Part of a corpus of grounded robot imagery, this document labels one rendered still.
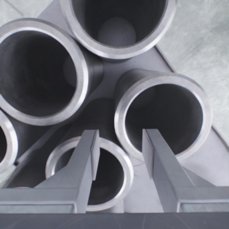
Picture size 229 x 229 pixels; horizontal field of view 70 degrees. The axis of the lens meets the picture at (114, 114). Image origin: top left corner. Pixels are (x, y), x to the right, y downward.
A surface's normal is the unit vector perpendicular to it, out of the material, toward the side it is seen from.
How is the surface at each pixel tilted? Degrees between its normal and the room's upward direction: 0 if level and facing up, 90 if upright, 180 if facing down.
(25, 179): 90
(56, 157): 0
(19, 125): 90
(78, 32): 0
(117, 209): 90
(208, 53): 0
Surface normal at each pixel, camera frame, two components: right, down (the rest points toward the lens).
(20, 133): 1.00, -0.08
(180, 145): -0.59, -0.77
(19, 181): -0.18, -0.94
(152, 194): 0.00, 0.28
